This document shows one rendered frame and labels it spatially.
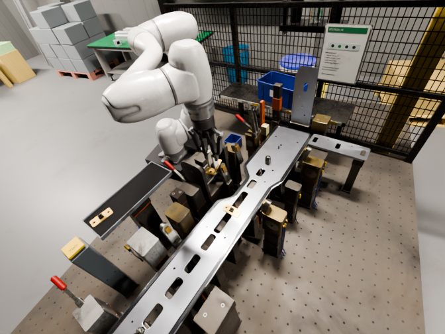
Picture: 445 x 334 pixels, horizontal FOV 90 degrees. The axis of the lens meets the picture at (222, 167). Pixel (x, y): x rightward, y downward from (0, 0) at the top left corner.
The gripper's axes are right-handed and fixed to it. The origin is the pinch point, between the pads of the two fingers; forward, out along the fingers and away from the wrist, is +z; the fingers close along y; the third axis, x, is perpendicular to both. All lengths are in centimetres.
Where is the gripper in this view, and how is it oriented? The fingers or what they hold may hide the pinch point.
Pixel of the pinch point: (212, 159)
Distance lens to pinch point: 85.4
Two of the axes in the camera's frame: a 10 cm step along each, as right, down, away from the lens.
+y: 9.2, 1.9, -3.5
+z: 1.3, 6.8, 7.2
